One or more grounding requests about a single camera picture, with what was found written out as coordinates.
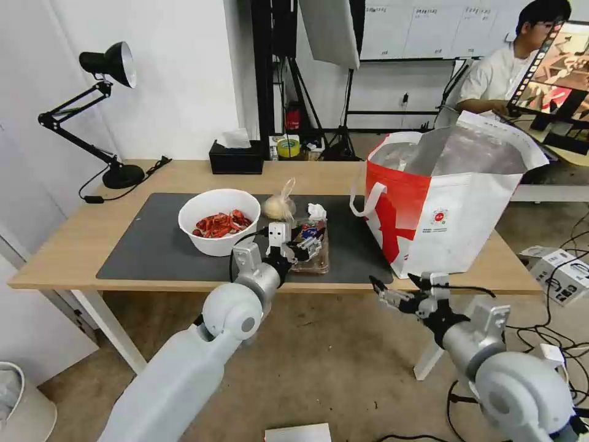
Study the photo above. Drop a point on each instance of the white waste bin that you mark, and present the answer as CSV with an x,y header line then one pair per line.
x,y
23,410

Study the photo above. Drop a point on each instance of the person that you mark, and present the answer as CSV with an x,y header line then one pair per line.
x,y
494,73

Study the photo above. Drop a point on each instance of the black tissue box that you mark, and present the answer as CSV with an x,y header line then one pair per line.
x,y
235,161

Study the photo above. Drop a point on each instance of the white flat box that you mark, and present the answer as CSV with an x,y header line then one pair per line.
x,y
298,433

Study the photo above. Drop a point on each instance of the red crayfish shells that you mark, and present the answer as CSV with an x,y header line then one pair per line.
x,y
221,224

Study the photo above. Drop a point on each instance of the computer monitor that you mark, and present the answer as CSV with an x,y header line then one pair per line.
x,y
559,73

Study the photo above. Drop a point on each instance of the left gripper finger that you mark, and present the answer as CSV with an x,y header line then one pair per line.
x,y
307,256
307,242

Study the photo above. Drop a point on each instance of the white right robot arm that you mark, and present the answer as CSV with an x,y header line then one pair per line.
x,y
515,382

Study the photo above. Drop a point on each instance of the white round bowl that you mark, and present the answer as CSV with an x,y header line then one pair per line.
x,y
216,241

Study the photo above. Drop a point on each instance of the red canister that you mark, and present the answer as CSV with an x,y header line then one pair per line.
x,y
293,118

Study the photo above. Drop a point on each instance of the black metal stand frame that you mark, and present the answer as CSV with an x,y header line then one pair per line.
x,y
266,69

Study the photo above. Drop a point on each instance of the bun in plastic bag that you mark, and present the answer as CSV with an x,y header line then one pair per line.
x,y
277,206

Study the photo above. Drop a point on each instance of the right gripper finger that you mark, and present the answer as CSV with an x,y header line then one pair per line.
x,y
393,297
419,282

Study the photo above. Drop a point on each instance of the whiteboard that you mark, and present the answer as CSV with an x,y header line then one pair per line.
x,y
432,27

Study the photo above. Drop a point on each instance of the wooden table with white legs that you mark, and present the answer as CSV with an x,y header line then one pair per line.
x,y
69,239

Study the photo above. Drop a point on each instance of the green yellow tape roll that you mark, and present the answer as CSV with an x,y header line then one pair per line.
x,y
288,149

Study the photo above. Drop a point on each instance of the black desk lamp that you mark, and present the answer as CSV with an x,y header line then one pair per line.
x,y
117,174

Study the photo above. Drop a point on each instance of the dark grey table mat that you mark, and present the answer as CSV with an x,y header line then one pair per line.
x,y
152,244

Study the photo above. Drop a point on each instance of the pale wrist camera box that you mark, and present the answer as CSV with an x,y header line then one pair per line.
x,y
438,282
277,234

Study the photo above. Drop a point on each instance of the printed cardboard box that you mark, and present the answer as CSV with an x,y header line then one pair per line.
x,y
559,276

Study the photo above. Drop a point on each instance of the black tripod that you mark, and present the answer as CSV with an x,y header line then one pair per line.
x,y
343,133

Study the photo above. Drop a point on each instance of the clear plastic trash container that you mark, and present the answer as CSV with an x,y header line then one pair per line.
x,y
317,258

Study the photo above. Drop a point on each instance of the red white takeout bag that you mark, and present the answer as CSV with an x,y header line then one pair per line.
x,y
460,216

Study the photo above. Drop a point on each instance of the crumpled white tissue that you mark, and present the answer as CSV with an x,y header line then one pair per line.
x,y
316,211

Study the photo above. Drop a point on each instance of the white softbox light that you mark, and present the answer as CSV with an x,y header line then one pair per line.
x,y
329,32

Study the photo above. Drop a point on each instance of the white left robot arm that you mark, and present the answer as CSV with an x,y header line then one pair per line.
x,y
184,368

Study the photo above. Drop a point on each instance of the white power adapter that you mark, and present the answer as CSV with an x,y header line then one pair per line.
x,y
552,355

